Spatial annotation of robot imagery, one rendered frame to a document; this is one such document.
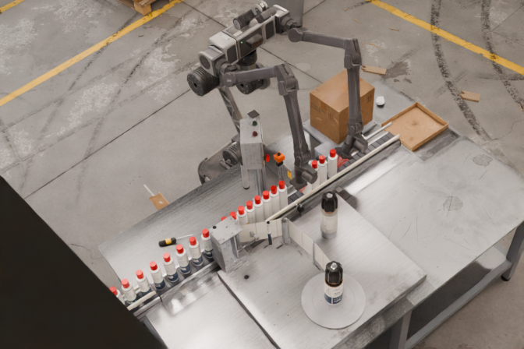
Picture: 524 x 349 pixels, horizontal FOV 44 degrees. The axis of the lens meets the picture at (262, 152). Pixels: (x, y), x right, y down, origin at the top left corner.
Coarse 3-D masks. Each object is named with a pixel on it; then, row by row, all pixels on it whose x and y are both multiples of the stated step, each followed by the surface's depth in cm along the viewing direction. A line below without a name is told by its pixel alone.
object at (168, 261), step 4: (164, 256) 310; (168, 256) 310; (164, 260) 313; (168, 260) 312; (172, 260) 314; (164, 264) 313; (168, 264) 312; (172, 264) 314; (168, 268) 315; (172, 268) 316; (168, 272) 317; (172, 272) 318; (176, 272) 322; (168, 276) 320; (172, 276) 320; (176, 276) 322; (172, 280) 323; (176, 280) 324
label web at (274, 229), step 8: (248, 224) 323; (256, 224) 324; (264, 224) 325; (272, 224) 326; (280, 224) 327; (240, 232) 327; (248, 232) 328; (256, 232) 329; (264, 232) 330; (272, 232) 331; (280, 232) 332; (296, 232) 324; (240, 240) 332; (248, 240) 332; (296, 240) 329; (304, 240) 321; (312, 240) 314; (304, 248) 326; (312, 248) 319
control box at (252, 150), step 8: (240, 120) 315; (248, 120) 314; (256, 120) 314; (240, 128) 311; (248, 128) 310; (256, 128) 310; (240, 136) 307; (248, 136) 306; (240, 144) 304; (248, 144) 304; (256, 144) 304; (248, 152) 308; (256, 152) 308; (248, 160) 312; (256, 160) 313; (248, 168) 317; (256, 168) 317
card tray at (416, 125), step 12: (408, 108) 400; (420, 108) 402; (396, 120) 397; (408, 120) 396; (420, 120) 395; (432, 120) 395; (396, 132) 390; (408, 132) 389; (420, 132) 388; (432, 132) 388; (408, 144) 383; (420, 144) 380
